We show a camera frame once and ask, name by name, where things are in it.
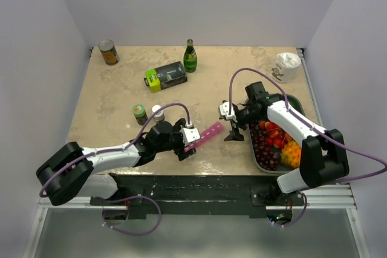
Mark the pink weekly pill organizer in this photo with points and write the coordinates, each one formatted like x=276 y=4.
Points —
x=206 y=135

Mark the grey fruit tray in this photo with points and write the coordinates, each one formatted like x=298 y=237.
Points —
x=282 y=168

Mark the yellow orange dragon fruit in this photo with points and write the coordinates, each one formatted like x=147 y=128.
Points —
x=291 y=155

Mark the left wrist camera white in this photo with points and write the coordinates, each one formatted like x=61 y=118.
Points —
x=190 y=134

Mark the green lid small jar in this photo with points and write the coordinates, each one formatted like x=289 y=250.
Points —
x=140 y=114

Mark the grey pill bottle white cap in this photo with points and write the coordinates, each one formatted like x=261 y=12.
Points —
x=158 y=113

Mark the green black product box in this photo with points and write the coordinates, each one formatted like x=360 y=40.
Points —
x=166 y=76

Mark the tin can fruit label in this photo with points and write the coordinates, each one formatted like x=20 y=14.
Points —
x=109 y=52

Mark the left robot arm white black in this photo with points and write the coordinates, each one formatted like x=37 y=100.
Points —
x=67 y=172

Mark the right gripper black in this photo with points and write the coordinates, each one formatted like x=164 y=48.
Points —
x=234 y=133

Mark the white paper bag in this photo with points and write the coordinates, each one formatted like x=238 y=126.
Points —
x=286 y=67

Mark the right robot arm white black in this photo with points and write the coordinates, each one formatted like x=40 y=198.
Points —
x=322 y=160

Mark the red apples cluster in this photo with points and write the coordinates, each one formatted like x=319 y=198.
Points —
x=274 y=135

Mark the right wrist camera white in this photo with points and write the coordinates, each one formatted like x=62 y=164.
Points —
x=226 y=111

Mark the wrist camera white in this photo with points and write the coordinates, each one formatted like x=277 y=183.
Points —
x=190 y=134
x=226 y=111

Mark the red grape bunch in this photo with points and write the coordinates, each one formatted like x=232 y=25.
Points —
x=264 y=149

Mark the green glass bottle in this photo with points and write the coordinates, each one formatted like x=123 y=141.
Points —
x=190 y=57

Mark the aluminium frame rail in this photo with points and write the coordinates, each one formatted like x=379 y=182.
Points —
x=326 y=197

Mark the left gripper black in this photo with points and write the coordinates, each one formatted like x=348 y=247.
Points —
x=181 y=154

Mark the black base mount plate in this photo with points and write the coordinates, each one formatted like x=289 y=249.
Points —
x=246 y=195

